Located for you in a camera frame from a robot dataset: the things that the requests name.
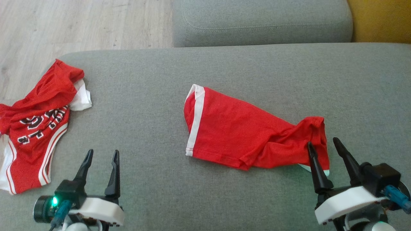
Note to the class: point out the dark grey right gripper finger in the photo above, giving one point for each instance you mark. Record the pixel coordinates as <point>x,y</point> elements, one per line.
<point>318,173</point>
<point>350,163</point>

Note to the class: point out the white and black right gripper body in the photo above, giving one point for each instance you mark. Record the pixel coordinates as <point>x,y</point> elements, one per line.
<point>343,202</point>

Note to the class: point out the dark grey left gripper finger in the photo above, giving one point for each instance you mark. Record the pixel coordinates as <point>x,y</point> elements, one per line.
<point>86,166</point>
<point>114,179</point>

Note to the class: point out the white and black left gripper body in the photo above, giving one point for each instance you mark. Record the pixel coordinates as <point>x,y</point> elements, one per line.
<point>99,210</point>

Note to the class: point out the red basketball jersey with number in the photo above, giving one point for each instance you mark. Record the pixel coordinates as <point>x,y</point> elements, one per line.
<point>35,154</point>

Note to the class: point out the red shorts with white trim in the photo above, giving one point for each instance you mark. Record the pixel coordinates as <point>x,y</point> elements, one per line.
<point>240,128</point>

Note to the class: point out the grey fabric sofa seat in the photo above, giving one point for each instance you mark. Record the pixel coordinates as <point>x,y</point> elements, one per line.
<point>144,96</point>

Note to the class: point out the mustard yellow cushion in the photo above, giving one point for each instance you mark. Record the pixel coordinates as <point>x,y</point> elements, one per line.
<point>382,19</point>

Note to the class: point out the grey fabric sofa cushion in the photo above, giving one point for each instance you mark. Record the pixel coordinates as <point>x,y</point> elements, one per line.
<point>257,22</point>

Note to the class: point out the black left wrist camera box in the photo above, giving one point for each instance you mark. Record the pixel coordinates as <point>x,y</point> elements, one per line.
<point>72,192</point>

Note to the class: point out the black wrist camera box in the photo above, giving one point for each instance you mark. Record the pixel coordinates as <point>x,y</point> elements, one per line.
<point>72,192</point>
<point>382,176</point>

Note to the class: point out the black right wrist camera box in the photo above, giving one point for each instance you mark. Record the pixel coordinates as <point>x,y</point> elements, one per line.
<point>382,176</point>

